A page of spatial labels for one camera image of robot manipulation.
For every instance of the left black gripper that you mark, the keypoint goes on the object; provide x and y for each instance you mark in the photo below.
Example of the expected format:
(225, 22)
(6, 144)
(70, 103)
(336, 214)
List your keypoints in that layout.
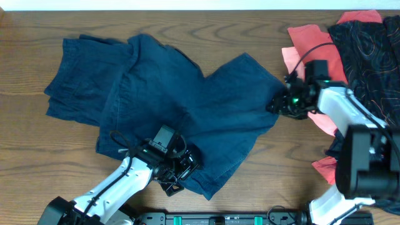
(188, 168)

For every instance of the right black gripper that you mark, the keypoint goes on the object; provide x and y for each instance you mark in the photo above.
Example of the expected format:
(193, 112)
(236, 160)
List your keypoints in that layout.
(280, 105)

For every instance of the navy shorts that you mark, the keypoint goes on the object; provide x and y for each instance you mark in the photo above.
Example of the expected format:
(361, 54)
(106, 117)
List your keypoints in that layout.
(221, 114)
(87, 71)

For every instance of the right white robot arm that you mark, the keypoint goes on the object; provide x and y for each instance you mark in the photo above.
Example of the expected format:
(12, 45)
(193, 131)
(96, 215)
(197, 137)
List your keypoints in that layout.
(367, 170)

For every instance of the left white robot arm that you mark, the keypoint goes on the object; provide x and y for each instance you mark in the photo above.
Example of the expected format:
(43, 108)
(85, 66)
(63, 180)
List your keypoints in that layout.
(142, 165)

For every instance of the red orange shorts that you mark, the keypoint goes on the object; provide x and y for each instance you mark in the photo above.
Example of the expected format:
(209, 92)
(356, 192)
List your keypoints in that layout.
(306, 37)

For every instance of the black patterned shorts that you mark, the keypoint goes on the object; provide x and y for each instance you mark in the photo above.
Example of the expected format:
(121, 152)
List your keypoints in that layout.
(369, 53)

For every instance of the folded navy shorts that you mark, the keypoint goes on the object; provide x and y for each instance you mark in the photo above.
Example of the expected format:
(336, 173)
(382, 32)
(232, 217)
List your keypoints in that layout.
(87, 71)

